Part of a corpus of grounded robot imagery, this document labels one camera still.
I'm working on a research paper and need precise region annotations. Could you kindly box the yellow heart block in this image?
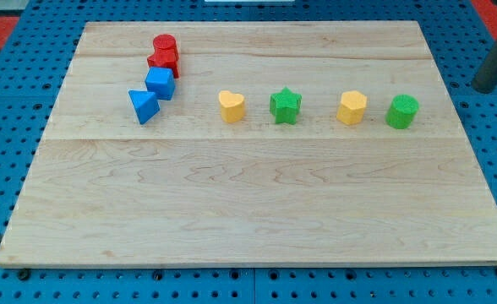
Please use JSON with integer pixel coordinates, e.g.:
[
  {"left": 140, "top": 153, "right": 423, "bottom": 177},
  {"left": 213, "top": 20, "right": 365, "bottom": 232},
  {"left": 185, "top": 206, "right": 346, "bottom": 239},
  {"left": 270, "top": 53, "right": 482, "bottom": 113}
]
[{"left": 218, "top": 90, "right": 245, "bottom": 123}]

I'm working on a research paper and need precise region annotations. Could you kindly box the green star block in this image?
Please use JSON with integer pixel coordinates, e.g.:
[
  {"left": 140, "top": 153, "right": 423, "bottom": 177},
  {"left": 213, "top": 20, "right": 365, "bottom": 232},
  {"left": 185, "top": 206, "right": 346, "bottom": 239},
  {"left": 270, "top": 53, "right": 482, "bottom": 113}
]
[{"left": 270, "top": 87, "right": 302, "bottom": 125}]

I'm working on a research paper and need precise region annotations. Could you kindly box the wooden board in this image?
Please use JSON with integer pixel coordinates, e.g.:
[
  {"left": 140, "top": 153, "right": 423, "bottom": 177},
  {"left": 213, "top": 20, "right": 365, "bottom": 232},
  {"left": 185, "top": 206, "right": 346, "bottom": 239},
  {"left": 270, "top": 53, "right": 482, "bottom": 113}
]
[{"left": 0, "top": 21, "right": 497, "bottom": 269}]

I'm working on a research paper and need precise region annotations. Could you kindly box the blue triangle block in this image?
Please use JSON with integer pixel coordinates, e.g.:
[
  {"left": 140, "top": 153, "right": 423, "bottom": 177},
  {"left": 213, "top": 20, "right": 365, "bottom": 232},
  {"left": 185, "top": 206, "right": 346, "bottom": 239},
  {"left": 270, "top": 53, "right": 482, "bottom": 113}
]
[{"left": 128, "top": 90, "right": 161, "bottom": 125}]

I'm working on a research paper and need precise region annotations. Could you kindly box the yellow hexagon block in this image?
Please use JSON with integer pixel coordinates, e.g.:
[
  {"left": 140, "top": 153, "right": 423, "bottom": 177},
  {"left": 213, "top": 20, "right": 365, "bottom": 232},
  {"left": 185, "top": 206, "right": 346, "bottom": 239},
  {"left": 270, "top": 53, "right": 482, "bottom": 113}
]
[{"left": 336, "top": 90, "right": 368, "bottom": 125}]

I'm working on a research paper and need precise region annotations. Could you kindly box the blue cube block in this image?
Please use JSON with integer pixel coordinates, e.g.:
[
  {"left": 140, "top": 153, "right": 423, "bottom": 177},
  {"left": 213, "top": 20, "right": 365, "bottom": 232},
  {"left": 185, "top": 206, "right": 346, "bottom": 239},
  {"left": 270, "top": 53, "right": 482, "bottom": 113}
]
[{"left": 145, "top": 67, "right": 176, "bottom": 100}]

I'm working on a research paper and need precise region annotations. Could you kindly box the red star block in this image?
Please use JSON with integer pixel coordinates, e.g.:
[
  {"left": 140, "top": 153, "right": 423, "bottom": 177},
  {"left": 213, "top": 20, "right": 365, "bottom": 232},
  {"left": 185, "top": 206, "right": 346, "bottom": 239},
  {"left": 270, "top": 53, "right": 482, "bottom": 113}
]
[{"left": 147, "top": 50, "right": 180, "bottom": 79}]

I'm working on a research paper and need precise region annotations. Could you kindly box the red cylinder block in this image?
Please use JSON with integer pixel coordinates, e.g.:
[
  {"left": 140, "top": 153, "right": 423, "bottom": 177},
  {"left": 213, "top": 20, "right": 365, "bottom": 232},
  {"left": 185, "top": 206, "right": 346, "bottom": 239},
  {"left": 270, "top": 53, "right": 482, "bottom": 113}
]
[{"left": 152, "top": 34, "right": 178, "bottom": 56}]

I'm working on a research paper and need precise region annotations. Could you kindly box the green cylinder block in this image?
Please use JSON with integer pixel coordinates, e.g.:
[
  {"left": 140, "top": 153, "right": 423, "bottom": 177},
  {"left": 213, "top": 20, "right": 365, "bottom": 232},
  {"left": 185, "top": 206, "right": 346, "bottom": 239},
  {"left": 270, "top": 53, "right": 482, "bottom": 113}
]
[{"left": 385, "top": 95, "right": 419, "bottom": 129}]

